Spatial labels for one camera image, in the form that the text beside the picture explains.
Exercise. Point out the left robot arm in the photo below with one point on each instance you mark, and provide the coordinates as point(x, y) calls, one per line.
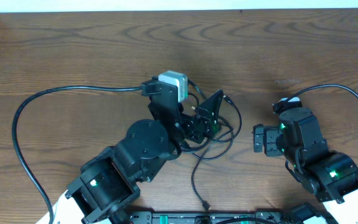
point(107, 184)

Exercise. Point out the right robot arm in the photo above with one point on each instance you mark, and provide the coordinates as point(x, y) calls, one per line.
point(331, 176)

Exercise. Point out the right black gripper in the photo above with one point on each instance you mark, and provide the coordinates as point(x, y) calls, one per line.
point(260, 139)

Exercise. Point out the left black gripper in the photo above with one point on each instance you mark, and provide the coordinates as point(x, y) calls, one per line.
point(198, 121)

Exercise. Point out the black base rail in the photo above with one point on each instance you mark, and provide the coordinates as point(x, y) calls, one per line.
point(149, 217)

